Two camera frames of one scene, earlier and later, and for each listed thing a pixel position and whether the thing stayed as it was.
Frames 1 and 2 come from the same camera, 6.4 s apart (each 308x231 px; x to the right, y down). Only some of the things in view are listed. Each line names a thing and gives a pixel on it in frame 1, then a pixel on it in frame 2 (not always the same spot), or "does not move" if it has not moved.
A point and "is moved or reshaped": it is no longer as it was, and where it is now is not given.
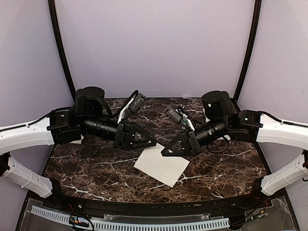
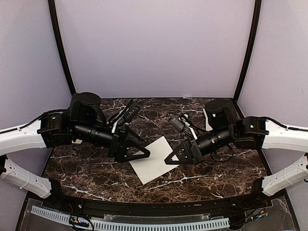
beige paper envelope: (76, 142) does not move
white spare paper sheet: (206, 119) does not move
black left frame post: (56, 25) does not move
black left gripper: (125, 139) -> (119, 151)
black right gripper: (195, 149) -> (191, 159)
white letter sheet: (167, 169) is moved or reshaped
